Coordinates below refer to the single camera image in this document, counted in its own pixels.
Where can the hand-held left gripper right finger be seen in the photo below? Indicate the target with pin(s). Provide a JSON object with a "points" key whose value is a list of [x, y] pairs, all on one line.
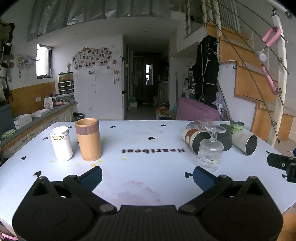
{"points": [[204, 179]]}

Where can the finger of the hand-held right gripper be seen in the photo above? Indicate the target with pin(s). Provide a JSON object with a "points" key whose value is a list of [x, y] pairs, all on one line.
{"points": [[277, 160]]}

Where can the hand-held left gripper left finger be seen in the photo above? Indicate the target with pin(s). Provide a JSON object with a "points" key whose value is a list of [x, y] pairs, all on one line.
{"points": [[92, 178]]}

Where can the clear ribbed glass goblet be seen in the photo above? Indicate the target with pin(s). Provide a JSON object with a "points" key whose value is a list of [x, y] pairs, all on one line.
{"points": [[210, 151]]}

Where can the cream cup with dark inside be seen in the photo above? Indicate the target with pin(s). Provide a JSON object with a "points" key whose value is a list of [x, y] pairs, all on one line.
{"points": [[244, 141]]}

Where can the bamboo cup with brown band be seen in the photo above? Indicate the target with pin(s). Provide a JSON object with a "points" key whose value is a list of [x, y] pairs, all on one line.
{"points": [[88, 140]]}

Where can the brown and white cup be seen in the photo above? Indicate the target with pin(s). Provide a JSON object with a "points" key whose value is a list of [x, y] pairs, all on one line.
{"points": [[193, 138]]}

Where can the white printed paper cup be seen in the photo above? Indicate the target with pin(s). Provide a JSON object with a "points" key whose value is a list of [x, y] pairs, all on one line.
{"points": [[61, 144]]}

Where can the dark grey cup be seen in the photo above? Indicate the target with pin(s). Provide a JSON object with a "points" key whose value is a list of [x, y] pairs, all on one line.
{"points": [[226, 138]]}

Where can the clear glass cup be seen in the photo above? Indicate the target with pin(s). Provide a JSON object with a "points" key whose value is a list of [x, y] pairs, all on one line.
{"points": [[196, 125]]}

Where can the green tin can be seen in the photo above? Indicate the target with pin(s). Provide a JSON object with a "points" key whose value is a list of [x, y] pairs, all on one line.
{"points": [[237, 128]]}

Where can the black waste bin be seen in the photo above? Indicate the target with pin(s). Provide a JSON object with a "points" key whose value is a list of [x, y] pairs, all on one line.
{"points": [[78, 115]]}

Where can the pink armchair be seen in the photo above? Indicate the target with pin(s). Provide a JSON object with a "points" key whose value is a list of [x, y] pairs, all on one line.
{"points": [[196, 110]]}

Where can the kitchen counter cabinet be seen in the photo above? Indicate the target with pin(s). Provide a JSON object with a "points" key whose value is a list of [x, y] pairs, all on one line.
{"points": [[34, 126]]}

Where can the colourful cardboard box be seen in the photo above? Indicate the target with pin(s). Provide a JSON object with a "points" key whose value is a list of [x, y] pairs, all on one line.
{"points": [[162, 110]]}

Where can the white flat tray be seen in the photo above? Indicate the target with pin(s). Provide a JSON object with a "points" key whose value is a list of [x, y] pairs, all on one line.
{"points": [[40, 112]]}

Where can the white round-faced appliance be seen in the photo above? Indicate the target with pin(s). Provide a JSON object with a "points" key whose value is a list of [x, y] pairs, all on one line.
{"points": [[48, 102]]}

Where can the wooden staircase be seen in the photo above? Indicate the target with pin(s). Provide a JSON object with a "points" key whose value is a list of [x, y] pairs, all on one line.
{"points": [[245, 76]]}

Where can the white cardboard box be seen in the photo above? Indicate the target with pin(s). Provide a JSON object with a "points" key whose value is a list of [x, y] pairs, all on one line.
{"points": [[22, 121]]}

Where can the small drawer unit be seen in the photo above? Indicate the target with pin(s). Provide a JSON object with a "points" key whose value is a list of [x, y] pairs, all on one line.
{"points": [[66, 87]]}

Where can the green toy bus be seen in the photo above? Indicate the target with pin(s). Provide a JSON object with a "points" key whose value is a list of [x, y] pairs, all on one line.
{"points": [[8, 134]]}

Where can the glass fish tank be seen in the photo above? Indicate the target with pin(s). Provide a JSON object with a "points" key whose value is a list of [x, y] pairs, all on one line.
{"points": [[65, 77]]}

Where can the black coat with white trim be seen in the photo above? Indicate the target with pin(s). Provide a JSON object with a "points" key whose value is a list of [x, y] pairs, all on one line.
{"points": [[206, 71]]}

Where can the dark entrance door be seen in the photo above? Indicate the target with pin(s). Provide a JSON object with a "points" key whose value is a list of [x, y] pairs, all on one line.
{"points": [[148, 77]]}

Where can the cloud-shaped photo board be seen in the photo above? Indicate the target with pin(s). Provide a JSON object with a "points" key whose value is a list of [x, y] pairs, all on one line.
{"points": [[92, 58]]}

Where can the pink foam padded hook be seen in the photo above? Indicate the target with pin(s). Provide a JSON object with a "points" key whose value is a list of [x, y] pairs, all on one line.
{"points": [[271, 36]]}

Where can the window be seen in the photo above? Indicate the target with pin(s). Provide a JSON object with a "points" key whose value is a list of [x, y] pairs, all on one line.
{"points": [[42, 60]]}

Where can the metal stair railing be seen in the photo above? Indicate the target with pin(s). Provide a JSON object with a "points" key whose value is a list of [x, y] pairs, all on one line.
{"points": [[233, 34]]}

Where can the silver curtain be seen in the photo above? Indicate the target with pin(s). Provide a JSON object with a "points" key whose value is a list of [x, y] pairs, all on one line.
{"points": [[99, 16]]}

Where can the white stair post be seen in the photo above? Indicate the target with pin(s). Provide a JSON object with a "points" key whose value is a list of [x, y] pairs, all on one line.
{"points": [[280, 78]]}

